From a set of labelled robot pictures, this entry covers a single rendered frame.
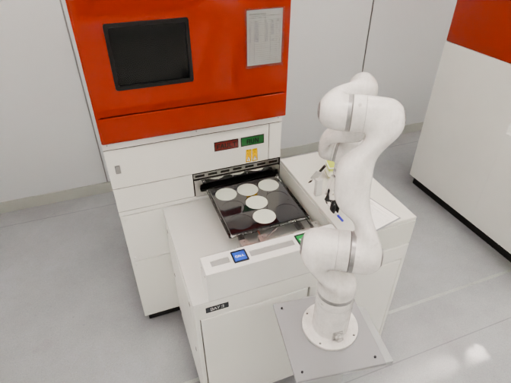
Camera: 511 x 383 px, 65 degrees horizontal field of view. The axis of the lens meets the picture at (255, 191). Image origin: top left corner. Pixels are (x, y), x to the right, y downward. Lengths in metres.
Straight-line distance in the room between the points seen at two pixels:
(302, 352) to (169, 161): 0.99
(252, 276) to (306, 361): 0.35
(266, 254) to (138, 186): 0.71
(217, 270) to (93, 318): 1.37
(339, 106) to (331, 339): 0.76
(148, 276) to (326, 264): 1.31
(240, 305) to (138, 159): 0.76
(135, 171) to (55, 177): 1.79
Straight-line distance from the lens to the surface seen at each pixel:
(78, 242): 3.23
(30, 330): 2.79
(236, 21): 1.66
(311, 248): 1.14
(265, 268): 1.51
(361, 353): 1.44
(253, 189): 1.92
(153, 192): 1.93
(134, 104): 1.66
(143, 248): 2.12
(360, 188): 1.10
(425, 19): 4.25
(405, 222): 1.76
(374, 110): 1.08
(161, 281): 2.31
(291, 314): 1.48
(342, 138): 1.42
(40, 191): 3.67
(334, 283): 1.24
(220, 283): 1.49
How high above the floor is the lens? 2.01
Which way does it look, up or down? 36 degrees down
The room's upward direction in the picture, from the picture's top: straight up
